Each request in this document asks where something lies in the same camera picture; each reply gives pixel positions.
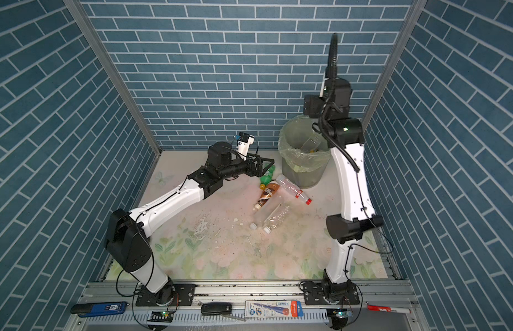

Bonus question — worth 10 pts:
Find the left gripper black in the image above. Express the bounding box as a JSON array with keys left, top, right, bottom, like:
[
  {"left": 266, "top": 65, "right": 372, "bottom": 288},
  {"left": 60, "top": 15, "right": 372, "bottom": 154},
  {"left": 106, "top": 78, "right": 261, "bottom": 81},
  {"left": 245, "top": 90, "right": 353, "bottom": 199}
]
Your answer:
[{"left": 217, "top": 151, "right": 273, "bottom": 181}]

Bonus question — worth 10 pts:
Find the green Sprite bottle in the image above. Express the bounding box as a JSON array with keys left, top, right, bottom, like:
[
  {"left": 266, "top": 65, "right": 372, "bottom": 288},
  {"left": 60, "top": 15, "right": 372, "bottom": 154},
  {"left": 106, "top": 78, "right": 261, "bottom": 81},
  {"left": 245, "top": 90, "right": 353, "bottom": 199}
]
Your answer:
[{"left": 259, "top": 165, "right": 276, "bottom": 190}]

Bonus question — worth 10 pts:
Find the brown coffee bottle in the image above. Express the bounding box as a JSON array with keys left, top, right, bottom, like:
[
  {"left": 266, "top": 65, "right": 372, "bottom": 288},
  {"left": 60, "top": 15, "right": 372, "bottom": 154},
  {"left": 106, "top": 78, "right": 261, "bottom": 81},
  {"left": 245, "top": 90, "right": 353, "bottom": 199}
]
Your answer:
[{"left": 254, "top": 181, "right": 280, "bottom": 211}]

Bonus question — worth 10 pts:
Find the clear square white-label bottle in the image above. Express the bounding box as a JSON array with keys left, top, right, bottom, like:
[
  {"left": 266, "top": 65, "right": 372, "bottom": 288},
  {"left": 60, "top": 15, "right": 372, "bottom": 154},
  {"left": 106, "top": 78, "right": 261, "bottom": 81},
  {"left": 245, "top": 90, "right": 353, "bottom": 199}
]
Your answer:
[{"left": 300, "top": 135, "right": 322, "bottom": 154}]

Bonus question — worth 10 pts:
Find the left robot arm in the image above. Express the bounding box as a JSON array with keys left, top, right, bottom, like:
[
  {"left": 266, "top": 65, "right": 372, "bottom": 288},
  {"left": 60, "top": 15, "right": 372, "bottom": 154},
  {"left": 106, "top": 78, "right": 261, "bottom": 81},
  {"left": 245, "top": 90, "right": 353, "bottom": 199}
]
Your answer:
[{"left": 105, "top": 142, "right": 274, "bottom": 305}]

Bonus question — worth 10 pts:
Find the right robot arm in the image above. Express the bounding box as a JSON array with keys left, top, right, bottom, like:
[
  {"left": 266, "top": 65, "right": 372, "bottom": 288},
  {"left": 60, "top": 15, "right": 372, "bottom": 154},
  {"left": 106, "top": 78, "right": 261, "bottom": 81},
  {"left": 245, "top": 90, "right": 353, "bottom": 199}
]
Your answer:
[{"left": 303, "top": 78, "right": 383, "bottom": 291}]

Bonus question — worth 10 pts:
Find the green plastic bin liner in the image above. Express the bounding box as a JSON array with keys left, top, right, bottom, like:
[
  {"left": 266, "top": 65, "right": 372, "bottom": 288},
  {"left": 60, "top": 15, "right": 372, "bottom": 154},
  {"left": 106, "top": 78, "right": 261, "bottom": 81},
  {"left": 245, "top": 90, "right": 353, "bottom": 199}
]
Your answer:
[{"left": 278, "top": 115, "right": 331, "bottom": 172}]

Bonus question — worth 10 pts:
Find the grey mesh waste bin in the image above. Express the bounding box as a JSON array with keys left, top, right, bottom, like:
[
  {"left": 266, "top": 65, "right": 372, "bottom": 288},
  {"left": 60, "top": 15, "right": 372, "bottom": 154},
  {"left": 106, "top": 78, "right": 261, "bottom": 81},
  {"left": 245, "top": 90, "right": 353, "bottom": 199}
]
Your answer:
[{"left": 282, "top": 158, "right": 328, "bottom": 189}]

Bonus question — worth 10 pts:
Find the pink label red cap bottle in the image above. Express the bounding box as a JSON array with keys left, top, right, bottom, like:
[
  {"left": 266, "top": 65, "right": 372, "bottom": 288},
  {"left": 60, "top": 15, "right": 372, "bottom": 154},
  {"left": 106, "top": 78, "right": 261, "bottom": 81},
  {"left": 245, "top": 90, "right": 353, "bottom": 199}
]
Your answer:
[{"left": 276, "top": 175, "right": 312, "bottom": 205}]

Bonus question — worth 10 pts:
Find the clear crushed water bottle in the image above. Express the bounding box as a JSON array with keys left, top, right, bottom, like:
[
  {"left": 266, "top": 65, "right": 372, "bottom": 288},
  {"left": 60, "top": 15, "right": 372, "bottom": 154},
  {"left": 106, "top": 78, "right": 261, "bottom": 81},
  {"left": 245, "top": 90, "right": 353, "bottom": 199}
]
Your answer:
[{"left": 263, "top": 204, "right": 290, "bottom": 234}]

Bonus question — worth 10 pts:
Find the packaged pen blister card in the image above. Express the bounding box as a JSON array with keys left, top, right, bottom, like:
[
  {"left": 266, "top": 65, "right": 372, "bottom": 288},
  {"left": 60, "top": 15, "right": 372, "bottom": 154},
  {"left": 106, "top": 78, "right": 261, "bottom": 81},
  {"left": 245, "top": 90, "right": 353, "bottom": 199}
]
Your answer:
[{"left": 244, "top": 300, "right": 304, "bottom": 318}]

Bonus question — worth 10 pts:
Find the red white marker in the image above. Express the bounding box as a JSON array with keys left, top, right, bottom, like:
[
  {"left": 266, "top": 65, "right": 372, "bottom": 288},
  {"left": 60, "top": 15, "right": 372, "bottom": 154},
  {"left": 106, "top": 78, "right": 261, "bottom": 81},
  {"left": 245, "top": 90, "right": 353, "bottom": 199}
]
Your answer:
[{"left": 367, "top": 304, "right": 411, "bottom": 314}]

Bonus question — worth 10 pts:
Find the blue black handheld device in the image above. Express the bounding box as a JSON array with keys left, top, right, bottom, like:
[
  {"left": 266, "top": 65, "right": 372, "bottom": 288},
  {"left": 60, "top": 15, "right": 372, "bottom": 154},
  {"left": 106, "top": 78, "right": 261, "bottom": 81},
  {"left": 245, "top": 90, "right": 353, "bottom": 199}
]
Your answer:
[{"left": 70, "top": 301, "right": 128, "bottom": 318}]

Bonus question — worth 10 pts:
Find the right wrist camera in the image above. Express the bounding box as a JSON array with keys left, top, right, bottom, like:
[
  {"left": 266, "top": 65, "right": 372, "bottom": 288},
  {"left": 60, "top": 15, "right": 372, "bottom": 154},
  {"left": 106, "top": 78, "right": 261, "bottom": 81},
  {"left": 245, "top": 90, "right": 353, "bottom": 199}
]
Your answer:
[{"left": 319, "top": 80, "right": 328, "bottom": 98}]

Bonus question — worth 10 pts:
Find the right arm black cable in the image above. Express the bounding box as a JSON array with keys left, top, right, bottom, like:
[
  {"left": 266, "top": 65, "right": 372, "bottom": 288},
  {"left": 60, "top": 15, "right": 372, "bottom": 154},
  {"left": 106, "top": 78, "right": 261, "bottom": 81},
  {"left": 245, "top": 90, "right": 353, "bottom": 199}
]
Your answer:
[{"left": 299, "top": 32, "right": 394, "bottom": 330}]

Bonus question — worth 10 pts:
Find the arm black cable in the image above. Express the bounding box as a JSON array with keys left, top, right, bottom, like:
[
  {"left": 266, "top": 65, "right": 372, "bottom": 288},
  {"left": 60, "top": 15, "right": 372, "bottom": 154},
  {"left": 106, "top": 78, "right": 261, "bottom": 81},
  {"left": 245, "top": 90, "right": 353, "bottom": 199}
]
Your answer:
[
  {"left": 299, "top": 32, "right": 394, "bottom": 330},
  {"left": 115, "top": 173, "right": 179, "bottom": 331}
]

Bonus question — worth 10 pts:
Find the aluminium front rail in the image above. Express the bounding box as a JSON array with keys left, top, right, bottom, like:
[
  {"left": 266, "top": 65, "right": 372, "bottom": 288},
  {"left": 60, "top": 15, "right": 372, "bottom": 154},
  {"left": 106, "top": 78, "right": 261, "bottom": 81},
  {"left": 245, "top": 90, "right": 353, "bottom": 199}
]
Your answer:
[{"left": 65, "top": 279, "right": 429, "bottom": 330}]

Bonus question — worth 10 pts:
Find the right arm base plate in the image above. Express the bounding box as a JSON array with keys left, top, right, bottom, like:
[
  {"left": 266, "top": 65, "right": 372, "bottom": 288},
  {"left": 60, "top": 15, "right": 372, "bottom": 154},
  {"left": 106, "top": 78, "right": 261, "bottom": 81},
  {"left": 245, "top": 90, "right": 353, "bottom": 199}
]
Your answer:
[{"left": 299, "top": 281, "right": 360, "bottom": 306}]

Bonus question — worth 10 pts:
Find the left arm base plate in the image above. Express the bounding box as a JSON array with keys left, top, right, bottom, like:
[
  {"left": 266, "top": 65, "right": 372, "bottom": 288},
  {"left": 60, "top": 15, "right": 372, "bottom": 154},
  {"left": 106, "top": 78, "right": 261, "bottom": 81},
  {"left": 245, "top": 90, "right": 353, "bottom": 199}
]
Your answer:
[{"left": 136, "top": 284, "right": 196, "bottom": 307}]

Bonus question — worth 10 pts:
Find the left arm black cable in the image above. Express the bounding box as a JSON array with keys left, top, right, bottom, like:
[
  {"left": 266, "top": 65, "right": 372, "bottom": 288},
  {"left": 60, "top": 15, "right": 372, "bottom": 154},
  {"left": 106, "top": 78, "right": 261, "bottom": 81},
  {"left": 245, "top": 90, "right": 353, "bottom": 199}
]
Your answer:
[{"left": 115, "top": 173, "right": 179, "bottom": 331}]

